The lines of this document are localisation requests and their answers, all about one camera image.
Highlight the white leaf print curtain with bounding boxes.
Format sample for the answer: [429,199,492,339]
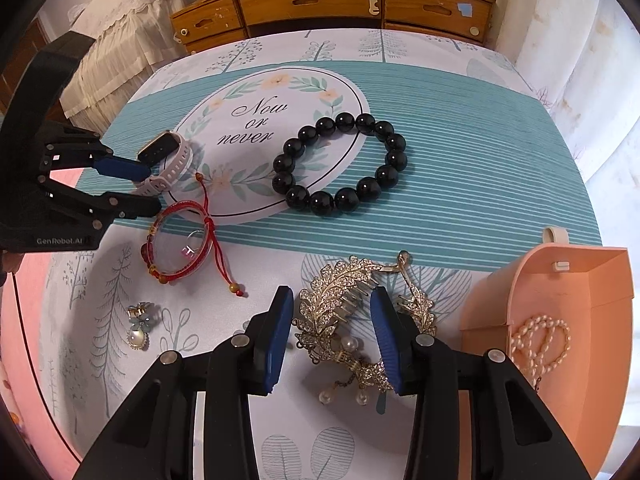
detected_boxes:
[492,0,640,311]

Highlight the wooden dresser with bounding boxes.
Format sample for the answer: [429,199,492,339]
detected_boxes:
[170,0,496,56]

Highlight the pink blanket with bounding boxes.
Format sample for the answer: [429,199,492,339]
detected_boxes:
[0,167,83,480]

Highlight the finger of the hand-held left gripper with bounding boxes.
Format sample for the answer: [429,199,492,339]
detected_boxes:
[42,176,164,227]
[42,121,156,182]

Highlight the gold leaf hair comb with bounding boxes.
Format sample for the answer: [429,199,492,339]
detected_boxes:
[299,255,383,333]

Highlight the tree print tablecloth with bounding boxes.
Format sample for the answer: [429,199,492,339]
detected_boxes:
[37,27,606,480]

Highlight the pearl necklace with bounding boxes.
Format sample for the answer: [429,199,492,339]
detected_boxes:
[510,314,572,386]

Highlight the pink jewelry box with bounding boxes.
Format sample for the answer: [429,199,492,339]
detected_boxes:
[459,227,635,478]

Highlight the white lace bed cover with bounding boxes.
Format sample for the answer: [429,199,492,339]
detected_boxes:
[65,0,206,136]

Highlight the white smartwatch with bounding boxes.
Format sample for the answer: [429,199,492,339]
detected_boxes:
[131,131,206,197]

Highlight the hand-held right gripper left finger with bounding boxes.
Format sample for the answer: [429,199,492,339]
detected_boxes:
[72,285,296,480]

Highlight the pearl flower brooch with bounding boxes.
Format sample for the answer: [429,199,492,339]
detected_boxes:
[125,301,160,352]

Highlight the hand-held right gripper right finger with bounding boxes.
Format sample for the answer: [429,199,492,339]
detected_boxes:
[369,287,593,480]

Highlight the red string bracelet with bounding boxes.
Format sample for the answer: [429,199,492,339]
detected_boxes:
[146,172,248,298]

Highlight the black bead bracelet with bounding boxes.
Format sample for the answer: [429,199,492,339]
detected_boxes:
[271,112,408,217]

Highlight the gold butterfly pearl hair clip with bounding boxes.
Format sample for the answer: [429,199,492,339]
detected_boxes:
[292,327,398,408]

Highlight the gold leaf hairpin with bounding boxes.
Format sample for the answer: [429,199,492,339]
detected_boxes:
[382,250,437,336]

